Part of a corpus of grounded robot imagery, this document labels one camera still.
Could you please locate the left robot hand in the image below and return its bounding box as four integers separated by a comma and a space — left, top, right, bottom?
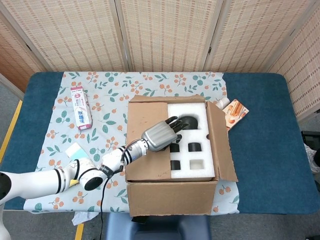
141, 115, 191, 153

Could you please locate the large brown cardboard box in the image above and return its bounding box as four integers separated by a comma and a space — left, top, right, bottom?
124, 93, 239, 218

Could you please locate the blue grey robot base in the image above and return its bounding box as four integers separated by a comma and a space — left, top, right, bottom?
104, 213, 212, 240

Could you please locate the black ceramic teapot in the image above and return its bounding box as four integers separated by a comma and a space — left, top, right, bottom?
178, 114, 200, 131

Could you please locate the white foam insert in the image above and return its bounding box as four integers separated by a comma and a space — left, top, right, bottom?
166, 101, 216, 180

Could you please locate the small white bottle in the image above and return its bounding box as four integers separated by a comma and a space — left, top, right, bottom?
215, 97, 230, 110

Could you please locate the floral tablecloth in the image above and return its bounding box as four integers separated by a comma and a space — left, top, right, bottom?
23, 71, 240, 216

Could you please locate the orange snack box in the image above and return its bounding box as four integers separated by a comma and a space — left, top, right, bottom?
221, 99, 250, 130

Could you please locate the pink white snack packet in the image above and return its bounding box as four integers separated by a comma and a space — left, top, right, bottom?
70, 85, 94, 131

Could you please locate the woven bamboo folding screen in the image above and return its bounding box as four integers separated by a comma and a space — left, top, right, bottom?
0, 0, 320, 123

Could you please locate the black equipment box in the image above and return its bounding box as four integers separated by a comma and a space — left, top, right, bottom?
301, 130, 320, 151

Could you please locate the white plastic bag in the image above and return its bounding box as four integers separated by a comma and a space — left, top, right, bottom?
303, 144, 320, 175

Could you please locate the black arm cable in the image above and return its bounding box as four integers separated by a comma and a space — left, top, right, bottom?
99, 169, 113, 240

